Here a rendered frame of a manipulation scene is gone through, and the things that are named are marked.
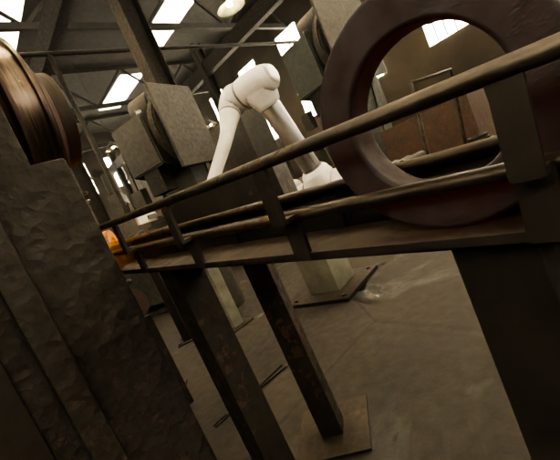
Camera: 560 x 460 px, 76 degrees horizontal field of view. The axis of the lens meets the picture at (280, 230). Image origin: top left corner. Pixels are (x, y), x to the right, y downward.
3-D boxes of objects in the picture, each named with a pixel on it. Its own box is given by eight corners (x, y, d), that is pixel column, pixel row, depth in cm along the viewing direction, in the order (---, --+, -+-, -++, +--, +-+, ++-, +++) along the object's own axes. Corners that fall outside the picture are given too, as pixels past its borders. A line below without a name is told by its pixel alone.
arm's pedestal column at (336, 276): (322, 277, 233) (304, 235, 229) (378, 266, 207) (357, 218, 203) (289, 309, 203) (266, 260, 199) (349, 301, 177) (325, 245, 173)
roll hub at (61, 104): (74, 151, 99) (25, 54, 96) (56, 181, 120) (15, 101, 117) (94, 147, 103) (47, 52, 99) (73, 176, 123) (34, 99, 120)
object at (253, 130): (275, 223, 700) (233, 126, 676) (306, 212, 645) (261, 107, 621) (254, 235, 654) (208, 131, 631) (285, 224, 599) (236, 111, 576)
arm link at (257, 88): (321, 199, 202) (356, 183, 191) (316, 215, 190) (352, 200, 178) (237, 77, 173) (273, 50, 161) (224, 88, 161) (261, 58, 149)
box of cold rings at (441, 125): (503, 144, 439) (483, 85, 430) (489, 160, 381) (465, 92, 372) (423, 171, 511) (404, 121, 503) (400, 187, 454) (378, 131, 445)
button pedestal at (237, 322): (236, 333, 201) (189, 234, 194) (214, 332, 219) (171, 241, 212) (256, 318, 211) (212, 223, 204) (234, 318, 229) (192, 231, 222)
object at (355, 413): (394, 446, 84) (269, 160, 75) (292, 471, 90) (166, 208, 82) (384, 392, 104) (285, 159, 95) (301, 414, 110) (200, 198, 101)
